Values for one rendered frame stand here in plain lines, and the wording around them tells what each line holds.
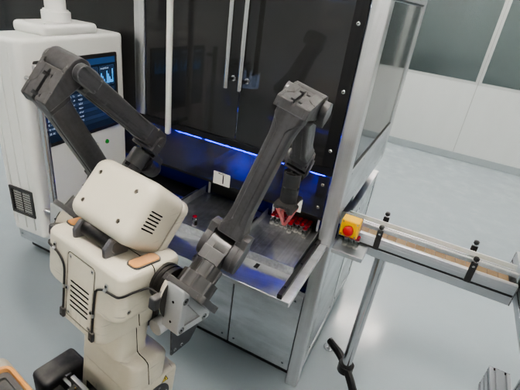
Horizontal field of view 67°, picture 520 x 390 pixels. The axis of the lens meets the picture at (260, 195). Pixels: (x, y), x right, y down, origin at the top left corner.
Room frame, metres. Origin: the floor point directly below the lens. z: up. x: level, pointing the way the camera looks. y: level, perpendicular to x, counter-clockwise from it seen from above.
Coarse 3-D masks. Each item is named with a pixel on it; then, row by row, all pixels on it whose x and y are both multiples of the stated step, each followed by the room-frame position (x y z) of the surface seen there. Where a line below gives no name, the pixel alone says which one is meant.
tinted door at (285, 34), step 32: (256, 0) 1.55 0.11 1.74; (288, 0) 1.50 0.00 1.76; (320, 0) 1.46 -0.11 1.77; (352, 0) 1.42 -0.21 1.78; (256, 32) 1.55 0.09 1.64; (288, 32) 1.50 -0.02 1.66; (320, 32) 1.45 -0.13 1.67; (256, 64) 1.54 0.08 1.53; (288, 64) 1.49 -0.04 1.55; (320, 64) 1.44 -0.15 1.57; (256, 96) 1.53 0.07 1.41; (256, 128) 1.53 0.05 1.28; (320, 128) 1.43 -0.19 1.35; (320, 160) 1.42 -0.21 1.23
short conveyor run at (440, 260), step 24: (384, 216) 1.52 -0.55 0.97; (384, 240) 1.39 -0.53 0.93; (408, 240) 1.38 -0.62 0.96; (432, 240) 1.40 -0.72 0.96; (408, 264) 1.34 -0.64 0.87; (432, 264) 1.31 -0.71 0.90; (456, 264) 1.29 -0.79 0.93; (480, 264) 1.27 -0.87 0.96; (504, 264) 1.30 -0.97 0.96; (480, 288) 1.24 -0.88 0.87; (504, 288) 1.21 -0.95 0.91
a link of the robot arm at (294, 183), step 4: (288, 168) 1.18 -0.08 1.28; (284, 172) 1.15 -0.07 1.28; (288, 172) 1.15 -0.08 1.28; (292, 172) 1.14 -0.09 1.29; (284, 176) 1.15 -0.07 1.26; (288, 176) 1.13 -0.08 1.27; (292, 176) 1.13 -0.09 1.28; (296, 176) 1.13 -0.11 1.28; (300, 176) 1.14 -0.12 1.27; (284, 180) 1.14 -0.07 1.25; (288, 180) 1.13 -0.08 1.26; (292, 180) 1.13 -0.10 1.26; (296, 180) 1.13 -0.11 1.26; (300, 180) 1.15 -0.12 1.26; (284, 184) 1.14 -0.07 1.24; (288, 184) 1.13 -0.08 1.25; (292, 184) 1.13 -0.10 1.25; (296, 184) 1.14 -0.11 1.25; (288, 188) 1.13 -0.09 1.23; (292, 188) 1.13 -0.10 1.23; (296, 188) 1.14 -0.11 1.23
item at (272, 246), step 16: (256, 224) 1.45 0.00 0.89; (272, 224) 1.47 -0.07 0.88; (256, 240) 1.34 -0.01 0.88; (272, 240) 1.35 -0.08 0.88; (288, 240) 1.37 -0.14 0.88; (304, 240) 1.39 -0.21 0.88; (256, 256) 1.20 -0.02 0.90; (272, 256) 1.24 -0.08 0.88; (288, 256) 1.26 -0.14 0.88; (288, 272) 1.15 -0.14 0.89
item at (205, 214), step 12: (204, 192) 1.68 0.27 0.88; (192, 204) 1.55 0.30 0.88; (204, 204) 1.57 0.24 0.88; (216, 204) 1.58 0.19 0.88; (228, 204) 1.60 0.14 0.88; (192, 216) 1.45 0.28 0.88; (204, 216) 1.47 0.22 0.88; (180, 228) 1.34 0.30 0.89; (192, 228) 1.32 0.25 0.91; (204, 228) 1.37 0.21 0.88
